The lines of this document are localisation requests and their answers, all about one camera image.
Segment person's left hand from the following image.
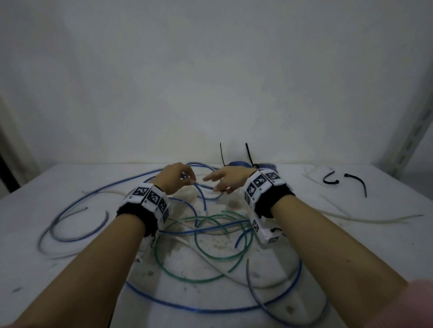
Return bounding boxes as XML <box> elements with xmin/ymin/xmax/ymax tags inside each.
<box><xmin>148</xmin><ymin>162</ymin><xmax>197</xmax><ymax>196</ymax></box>

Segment person's right hand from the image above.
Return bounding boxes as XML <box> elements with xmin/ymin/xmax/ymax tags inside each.
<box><xmin>203</xmin><ymin>165</ymin><xmax>258</xmax><ymax>195</ymax></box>

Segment white zip tie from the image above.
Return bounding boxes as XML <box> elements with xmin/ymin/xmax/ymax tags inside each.
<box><xmin>303</xmin><ymin>164</ymin><xmax>336</xmax><ymax>187</ymax></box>

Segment white tube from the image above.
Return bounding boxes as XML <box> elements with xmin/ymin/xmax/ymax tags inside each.
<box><xmin>51</xmin><ymin>189</ymin><xmax>339</xmax><ymax>290</ymax></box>
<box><xmin>37</xmin><ymin>206</ymin><xmax>88</xmax><ymax>254</ymax></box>

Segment curled black cable tie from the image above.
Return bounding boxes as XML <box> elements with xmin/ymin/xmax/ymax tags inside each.
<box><xmin>322</xmin><ymin>170</ymin><xmax>340</xmax><ymax>186</ymax></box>

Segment green tube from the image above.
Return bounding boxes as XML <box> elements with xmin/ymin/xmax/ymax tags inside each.
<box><xmin>154</xmin><ymin>210</ymin><xmax>254</xmax><ymax>284</ymax></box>

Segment long black cable tie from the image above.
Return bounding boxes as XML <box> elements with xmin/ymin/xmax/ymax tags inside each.
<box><xmin>344</xmin><ymin>173</ymin><xmax>368</xmax><ymax>198</ymax></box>

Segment person's right forearm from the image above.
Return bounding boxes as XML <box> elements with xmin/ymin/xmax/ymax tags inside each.
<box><xmin>270</xmin><ymin>196</ymin><xmax>410</xmax><ymax>328</ymax></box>

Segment person's left forearm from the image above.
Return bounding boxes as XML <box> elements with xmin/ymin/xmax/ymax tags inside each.
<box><xmin>10</xmin><ymin>214</ymin><xmax>146</xmax><ymax>328</ymax></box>

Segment right black marker wristband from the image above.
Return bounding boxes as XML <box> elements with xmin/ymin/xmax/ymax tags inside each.
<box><xmin>243</xmin><ymin>169</ymin><xmax>295</xmax><ymax>219</ymax></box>

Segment black marker wristband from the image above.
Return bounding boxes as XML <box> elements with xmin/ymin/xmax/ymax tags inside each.
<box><xmin>116</xmin><ymin>182</ymin><xmax>170</xmax><ymax>237</ymax></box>
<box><xmin>243</xmin><ymin>169</ymin><xmax>295</xmax><ymax>219</ymax></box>

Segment left black marker wristband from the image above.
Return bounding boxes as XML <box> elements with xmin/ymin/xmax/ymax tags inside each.
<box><xmin>116</xmin><ymin>182</ymin><xmax>170</xmax><ymax>237</ymax></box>

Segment white perforated shelf upright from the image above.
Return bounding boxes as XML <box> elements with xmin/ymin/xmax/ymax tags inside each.
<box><xmin>382</xmin><ymin>94</ymin><xmax>433</xmax><ymax>176</ymax></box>

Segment pink sleeve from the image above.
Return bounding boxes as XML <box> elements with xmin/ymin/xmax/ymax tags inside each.
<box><xmin>385</xmin><ymin>278</ymin><xmax>433</xmax><ymax>328</ymax></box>

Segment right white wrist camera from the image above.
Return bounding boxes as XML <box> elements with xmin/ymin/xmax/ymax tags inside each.
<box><xmin>250</xmin><ymin>214</ymin><xmax>283</xmax><ymax>246</ymax></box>

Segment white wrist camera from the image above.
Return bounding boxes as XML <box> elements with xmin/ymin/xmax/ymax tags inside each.
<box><xmin>250</xmin><ymin>214</ymin><xmax>283</xmax><ymax>246</ymax></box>
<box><xmin>135</xmin><ymin>233</ymin><xmax>158</xmax><ymax>264</ymax></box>

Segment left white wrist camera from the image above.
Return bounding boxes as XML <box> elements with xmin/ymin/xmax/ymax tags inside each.
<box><xmin>135</xmin><ymin>233</ymin><xmax>158</xmax><ymax>264</ymax></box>

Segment black metal frame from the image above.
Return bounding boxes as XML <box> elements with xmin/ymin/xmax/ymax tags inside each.
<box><xmin>0</xmin><ymin>152</ymin><xmax>21</xmax><ymax>193</ymax></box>

